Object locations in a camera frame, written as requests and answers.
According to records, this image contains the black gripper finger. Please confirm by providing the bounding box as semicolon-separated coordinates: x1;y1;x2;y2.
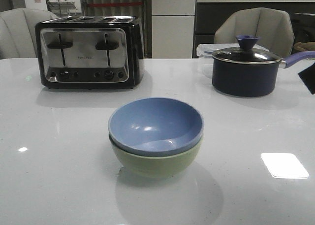
298;64;315;95

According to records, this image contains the blue bowl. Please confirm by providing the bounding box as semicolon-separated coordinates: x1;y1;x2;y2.
108;97;204;157

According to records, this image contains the green bowl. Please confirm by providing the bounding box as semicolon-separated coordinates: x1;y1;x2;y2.
109;132;203;178

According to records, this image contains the woven basket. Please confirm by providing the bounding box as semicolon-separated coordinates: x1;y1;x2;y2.
293;41;315;61

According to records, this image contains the beige chair right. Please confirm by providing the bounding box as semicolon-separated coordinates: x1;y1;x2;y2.
214;7;294;57

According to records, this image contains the beige chair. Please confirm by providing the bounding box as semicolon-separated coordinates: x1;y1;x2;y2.
0;8;57;59
214;7;294;57

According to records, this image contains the glass pot lid blue knob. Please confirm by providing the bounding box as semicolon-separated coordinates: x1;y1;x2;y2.
212;34;281;64

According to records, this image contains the dark blue saucepan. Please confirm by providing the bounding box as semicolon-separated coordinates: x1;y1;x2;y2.
212;51;315;97

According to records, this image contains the clear plastic container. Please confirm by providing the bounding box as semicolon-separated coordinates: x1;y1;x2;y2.
196;43;269;60

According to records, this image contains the white cabinet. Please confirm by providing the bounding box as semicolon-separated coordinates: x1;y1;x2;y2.
152;0;196;59

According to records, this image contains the black and chrome toaster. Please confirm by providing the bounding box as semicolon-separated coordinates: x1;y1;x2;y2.
35;16;145;89

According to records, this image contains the beige chair left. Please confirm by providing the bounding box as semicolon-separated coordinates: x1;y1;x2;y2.
0;8;57;59

